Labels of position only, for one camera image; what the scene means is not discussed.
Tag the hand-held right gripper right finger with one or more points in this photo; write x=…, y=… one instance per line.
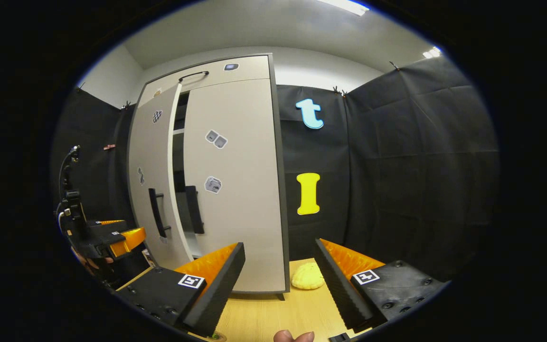
x=337, y=289

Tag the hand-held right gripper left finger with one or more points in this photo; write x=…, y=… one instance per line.
x=221, y=289

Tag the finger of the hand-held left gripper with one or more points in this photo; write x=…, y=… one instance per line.
x=107, y=224
x=112, y=237

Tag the grey cabinet door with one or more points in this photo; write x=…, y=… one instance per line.
x=245, y=190
x=147, y=152

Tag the grey cabinet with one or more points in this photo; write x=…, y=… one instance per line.
x=179, y=161

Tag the beige cabinet drawer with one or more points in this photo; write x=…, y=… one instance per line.
x=235, y=69

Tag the yellow bumpy toy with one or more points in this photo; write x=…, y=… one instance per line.
x=307, y=276

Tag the black cloth clip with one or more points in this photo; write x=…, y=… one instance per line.
x=337, y=90
x=80, y=86
x=393, y=65
x=125, y=104

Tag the black backdrop cloth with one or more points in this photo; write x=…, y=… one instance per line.
x=397, y=166

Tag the short ceiling light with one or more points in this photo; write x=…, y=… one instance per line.
x=432, y=52

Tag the long ceiling light strip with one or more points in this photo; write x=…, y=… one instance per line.
x=344, y=5

